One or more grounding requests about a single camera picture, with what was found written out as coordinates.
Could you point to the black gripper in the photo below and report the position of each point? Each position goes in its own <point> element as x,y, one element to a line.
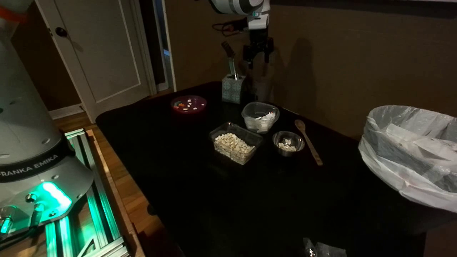
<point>259,41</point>

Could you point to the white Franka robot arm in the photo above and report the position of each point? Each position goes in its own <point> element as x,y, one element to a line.
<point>29,119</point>

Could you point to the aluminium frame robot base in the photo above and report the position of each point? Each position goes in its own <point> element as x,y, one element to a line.
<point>86,219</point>

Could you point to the dark kitchen tool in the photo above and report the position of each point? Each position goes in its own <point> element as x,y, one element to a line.
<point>229,59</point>

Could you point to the round clear plastic container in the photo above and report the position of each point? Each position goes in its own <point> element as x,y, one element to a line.
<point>259,116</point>

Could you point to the purple plate with pills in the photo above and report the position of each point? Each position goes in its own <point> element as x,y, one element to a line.
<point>189,105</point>

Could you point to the small clear bowl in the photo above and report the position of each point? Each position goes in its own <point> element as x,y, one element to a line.
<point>287,143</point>

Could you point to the rectangular clear container with grains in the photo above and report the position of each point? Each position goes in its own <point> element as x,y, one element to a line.
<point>234,145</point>

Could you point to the wooden spoon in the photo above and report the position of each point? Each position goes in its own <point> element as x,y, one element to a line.
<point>309,143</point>

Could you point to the white door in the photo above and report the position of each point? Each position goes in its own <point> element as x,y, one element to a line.
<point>104,52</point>

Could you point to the trash can with white bag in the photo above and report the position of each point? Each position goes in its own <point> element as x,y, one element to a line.
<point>409,152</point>

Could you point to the dark door knob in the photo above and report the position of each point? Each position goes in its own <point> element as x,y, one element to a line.
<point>60,32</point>

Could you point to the small clear snack packet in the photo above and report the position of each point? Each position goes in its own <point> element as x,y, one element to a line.
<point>323,249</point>

